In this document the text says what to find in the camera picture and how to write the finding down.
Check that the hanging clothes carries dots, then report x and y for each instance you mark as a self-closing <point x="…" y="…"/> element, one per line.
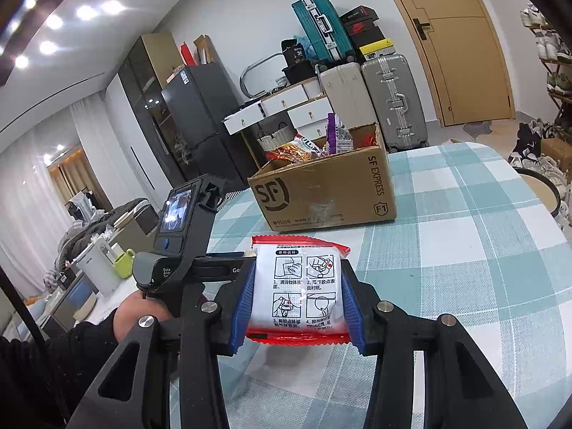
<point x="85" y="205"/>

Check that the black refrigerator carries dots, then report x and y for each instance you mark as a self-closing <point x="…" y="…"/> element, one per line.
<point x="201" y="107"/>

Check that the curved metal tube frame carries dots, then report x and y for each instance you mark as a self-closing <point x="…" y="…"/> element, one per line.
<point x="243" y="80"/>

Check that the wooden door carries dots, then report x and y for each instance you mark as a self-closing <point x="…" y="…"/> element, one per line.
<point x="464" y="53"/>

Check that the tall cardboard piece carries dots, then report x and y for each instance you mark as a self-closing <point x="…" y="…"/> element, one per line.
<point x="205" y="51"/>

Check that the white wardrobe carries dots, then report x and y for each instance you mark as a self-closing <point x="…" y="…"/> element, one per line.
<point x="116" y="143"/>

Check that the person's left hand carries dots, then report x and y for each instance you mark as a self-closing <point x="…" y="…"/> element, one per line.
<point x="127" y="317"/>

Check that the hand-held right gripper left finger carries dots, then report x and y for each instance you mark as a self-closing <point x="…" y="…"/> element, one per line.
<point x="243" y="304"/>

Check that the pile of white sneakers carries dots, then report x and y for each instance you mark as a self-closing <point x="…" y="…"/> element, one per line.
<point x="545" y="165"/>

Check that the black shoe box red stripe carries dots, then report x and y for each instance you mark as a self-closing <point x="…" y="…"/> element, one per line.
<point x="357" y="14"/>

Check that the ceiling spotlights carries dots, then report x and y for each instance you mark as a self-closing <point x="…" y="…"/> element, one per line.
<point x="85" y="13"/>

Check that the small cardboard box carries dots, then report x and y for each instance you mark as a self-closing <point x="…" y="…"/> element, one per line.
<point x="558" y="152"/>

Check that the wooden shoe rack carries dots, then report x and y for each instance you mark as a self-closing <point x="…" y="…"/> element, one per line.
<point x="561" y="98"/>

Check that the woven laundry basket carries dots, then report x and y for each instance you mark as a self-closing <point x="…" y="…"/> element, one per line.
<point x="279" y="136"/>

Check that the white curtain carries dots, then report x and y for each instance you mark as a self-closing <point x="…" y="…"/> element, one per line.
<point x="27" y="210"/>

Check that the white bowl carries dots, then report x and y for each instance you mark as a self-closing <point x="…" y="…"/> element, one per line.
<point x="85" y="308"/>

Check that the grey floor mat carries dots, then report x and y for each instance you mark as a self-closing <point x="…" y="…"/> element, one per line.
<point x="476" y="128"/>

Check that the teal suitcase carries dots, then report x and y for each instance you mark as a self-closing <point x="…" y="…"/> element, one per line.
<point x="319" y="22"/>

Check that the person's left forearm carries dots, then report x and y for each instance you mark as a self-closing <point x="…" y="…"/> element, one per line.
<point x="58" y="366"/>

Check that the green mug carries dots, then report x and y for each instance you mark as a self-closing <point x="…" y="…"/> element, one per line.
<point x="123" y="266"/>

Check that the black printed box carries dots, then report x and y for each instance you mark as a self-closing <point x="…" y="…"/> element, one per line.
<point x="295" y="52"/>

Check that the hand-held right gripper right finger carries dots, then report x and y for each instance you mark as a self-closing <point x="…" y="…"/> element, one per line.
<point x="357" y="304"/>

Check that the black storage bin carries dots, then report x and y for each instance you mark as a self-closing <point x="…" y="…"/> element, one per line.
<point x="300" y="73"/>

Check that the beige suitcase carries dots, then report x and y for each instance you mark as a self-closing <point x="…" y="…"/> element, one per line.
<point x="346" y="94"/>

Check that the grey sofa with clothes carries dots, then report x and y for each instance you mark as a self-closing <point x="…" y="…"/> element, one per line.
<point x="129" y="214"/>

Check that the white kettle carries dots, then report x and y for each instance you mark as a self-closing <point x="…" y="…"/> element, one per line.
<point x="94" y="272"/>

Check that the round beige stool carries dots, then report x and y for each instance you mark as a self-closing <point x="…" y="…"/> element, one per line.
<point x="536" y="192"/>

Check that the silver suitcase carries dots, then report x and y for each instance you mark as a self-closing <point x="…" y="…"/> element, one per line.
<point x="393" y="98"/>

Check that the white desk with drawers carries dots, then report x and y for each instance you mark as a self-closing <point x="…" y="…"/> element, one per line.
<point x="308" y="111"/>

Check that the large purple candy bag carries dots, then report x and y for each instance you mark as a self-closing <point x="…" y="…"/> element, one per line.
<point x="337" y="136"/>

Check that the blue plastic bag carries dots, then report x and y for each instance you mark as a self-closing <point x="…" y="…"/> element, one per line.
<point x="306" y="44"/>

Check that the white packet with red edges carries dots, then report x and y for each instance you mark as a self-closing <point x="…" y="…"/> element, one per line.
<point x="297" y="290"/>

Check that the dark glass cabinet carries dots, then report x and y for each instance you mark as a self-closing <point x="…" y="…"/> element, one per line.
<point x="143" y="98"/>

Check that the brown curtain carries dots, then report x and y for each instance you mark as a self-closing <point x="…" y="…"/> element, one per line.
<point x="80" y="174"/>

